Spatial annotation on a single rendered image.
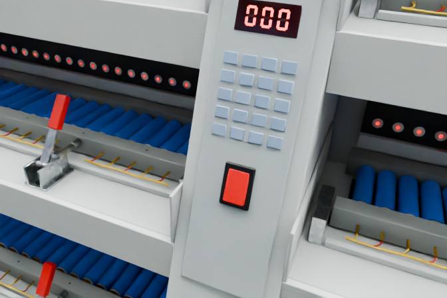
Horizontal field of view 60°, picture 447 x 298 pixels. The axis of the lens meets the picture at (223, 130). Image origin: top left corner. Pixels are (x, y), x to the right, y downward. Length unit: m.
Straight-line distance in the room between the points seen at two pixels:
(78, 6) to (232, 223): 0.22
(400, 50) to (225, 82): 0.12
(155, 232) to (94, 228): 0.07
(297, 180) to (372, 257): 0.10
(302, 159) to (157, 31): 0.15
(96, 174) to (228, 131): 0.18
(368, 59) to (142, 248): 0.24
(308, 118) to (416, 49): 0.08
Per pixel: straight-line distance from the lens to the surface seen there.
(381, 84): 0.29
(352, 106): 0.48
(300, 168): 0.29
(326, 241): 0.35
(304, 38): 0.28
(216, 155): 0.30
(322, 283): 0.33
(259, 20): 0.28
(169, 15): 0.32
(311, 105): 0.28
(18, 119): 0.52
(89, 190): 0.41
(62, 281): 0.55
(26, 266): 0.58
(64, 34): 0.39
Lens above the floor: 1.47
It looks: 11 degrees down
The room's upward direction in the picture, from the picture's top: 9 degrees clockwise
